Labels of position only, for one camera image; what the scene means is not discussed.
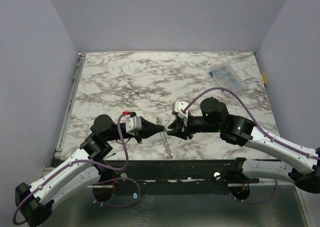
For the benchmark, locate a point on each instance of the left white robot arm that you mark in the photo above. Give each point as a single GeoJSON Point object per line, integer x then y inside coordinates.
{"type": "Point", "coordinates": [35, 202]}

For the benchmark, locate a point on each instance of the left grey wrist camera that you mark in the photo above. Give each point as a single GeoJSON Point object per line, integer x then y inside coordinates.
{"type": "Point", "coordinates": [133, 124]}

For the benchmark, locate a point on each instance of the clear plastic organizer box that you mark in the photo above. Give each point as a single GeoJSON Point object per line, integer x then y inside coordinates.
{"type": "Point", "coordinates": [226, 77]}

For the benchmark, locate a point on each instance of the yellow tape tab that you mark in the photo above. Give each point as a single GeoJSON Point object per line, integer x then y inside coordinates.
{"type": "Point", "coordinates": [263, 78]}

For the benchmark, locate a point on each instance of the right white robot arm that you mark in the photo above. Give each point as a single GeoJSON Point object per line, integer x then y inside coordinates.
{"type": "Point", "coordinates": [293, 163]}

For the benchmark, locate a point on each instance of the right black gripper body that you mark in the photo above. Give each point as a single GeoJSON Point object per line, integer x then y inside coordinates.
{"type": "Point", "coordinates": [185, 127]}

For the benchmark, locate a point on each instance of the metal side rail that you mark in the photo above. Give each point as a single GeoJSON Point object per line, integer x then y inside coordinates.
{"type": "Point", "coordinates": [75, 83]}

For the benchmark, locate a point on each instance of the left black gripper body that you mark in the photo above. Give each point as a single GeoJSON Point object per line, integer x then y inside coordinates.
{"type": "Point", "coordinates": [129, 135]}

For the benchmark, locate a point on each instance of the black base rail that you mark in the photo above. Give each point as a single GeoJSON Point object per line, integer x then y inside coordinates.
{"type": "Point", "coordinates": [173, 177]}

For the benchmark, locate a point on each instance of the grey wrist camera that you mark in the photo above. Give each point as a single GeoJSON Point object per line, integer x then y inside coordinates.
{"type": "Point", "coordinates": [178, 110]}
{"type": "Point", "coordinates": [133, 124]}

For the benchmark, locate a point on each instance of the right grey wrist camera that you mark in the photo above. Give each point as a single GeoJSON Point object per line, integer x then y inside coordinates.
{"type": "Point", "coordinates": [178, 110]}

